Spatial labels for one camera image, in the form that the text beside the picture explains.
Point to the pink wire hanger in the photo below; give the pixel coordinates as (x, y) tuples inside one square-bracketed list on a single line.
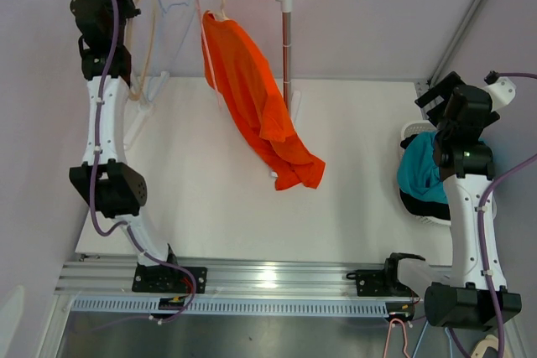
[(207, 57)]

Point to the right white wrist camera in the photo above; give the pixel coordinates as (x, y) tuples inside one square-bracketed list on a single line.
[(501, 90)]

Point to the aluminium mounting rail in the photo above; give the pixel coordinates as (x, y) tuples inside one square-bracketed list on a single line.
[(227, 287)]

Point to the blue hanger on floor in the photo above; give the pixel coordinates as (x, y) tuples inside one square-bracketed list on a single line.
[(422, 335)]

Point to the white plastic basket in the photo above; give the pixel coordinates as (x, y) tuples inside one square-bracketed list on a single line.
[(419, 127)]

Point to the orange t shirt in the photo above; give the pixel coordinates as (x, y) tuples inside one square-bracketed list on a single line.
[(257, 107)]

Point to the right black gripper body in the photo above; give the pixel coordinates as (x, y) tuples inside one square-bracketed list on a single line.
[(436, 116)]

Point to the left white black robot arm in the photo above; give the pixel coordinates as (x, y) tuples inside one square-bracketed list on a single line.
[(115, 193)]

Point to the black t shirt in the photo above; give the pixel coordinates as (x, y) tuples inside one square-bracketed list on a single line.
[(423, 207)]

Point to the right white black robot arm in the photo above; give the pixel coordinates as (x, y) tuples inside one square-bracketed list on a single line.
[(475, 294)]

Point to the wooden hanger on floor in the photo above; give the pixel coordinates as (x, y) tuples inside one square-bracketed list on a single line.
[(489, 342)]

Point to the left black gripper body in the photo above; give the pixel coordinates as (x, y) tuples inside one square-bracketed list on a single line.
[(125, 8)]

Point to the light blue wire hanger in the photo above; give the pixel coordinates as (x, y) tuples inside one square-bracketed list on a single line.
[(174, 22)]

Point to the pink hanger on floor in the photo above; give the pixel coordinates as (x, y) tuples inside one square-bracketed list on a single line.
[(396, 334)]

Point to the teal t shirt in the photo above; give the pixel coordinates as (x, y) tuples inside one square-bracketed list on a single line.
[(419, 169)]

